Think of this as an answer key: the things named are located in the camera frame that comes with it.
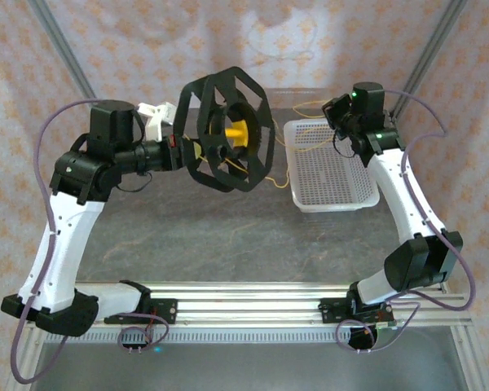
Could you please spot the white perforated plastic basket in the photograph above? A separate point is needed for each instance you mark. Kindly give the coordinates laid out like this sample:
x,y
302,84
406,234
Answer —
x,y
330,187

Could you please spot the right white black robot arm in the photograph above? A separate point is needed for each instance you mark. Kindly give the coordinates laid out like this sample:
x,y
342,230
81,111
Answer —
x,y
395,191

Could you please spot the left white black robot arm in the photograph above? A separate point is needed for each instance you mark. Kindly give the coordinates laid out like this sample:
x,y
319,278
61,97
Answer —
x,y
61,252

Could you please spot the grey metal sheet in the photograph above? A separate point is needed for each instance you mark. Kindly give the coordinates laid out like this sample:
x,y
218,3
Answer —
x,y
248,366

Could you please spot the aluminium frame post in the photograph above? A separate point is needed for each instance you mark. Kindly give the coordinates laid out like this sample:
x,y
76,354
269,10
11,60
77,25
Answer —
x,y
428,57
65,49

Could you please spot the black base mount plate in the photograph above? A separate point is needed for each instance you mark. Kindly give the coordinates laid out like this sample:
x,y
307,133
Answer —
x,y
332,311
167,311

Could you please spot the aluminium rail base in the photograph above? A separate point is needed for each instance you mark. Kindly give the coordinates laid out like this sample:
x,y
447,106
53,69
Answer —
x,y
248,305

